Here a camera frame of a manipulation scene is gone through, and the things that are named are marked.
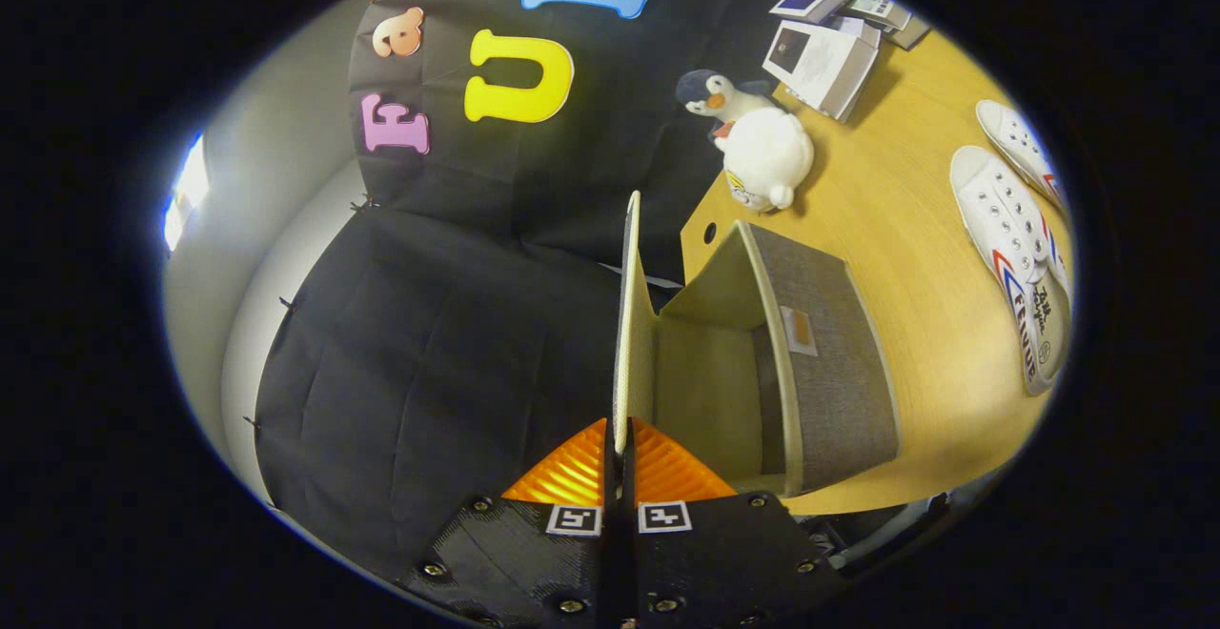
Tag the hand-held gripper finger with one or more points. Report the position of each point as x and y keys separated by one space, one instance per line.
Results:
x=610 y=562
x=629 y=562

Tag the grey fabric storage box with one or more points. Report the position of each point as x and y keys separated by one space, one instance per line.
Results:
x=829 y=362

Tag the white striped shoe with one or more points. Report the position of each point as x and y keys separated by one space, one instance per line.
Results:
x=1015 y=138
x=1001 y=219

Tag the black backdrop cloth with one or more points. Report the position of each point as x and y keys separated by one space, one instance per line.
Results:
x=429 y=353

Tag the white round plush toy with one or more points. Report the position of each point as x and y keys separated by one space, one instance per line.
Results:
x=767 y=157

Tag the penguin plush toy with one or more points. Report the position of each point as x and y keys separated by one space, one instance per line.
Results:
x=720 y=95

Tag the white book with portrait cover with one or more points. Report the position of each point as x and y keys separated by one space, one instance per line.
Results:
x=820 y=62

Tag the large ceiling light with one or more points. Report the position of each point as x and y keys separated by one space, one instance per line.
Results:
x=189 y=191

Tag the dark thick book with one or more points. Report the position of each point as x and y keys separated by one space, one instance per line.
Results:
x=910 y=33

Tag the book with pale green cover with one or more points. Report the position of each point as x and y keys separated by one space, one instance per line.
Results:
x=877 y=8

